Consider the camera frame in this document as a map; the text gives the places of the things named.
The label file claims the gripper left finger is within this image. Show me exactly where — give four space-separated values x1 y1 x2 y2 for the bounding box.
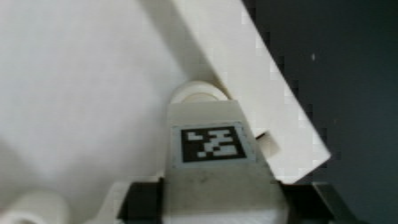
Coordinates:
117 179 163 224

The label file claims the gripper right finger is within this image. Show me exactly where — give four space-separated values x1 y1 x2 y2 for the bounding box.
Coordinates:
279 182 369 224

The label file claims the white table leg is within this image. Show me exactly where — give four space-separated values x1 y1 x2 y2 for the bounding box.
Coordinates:
163 101 288 224

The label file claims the white square tabletop tray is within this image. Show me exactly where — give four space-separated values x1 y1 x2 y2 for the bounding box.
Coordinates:
0 0 330 224

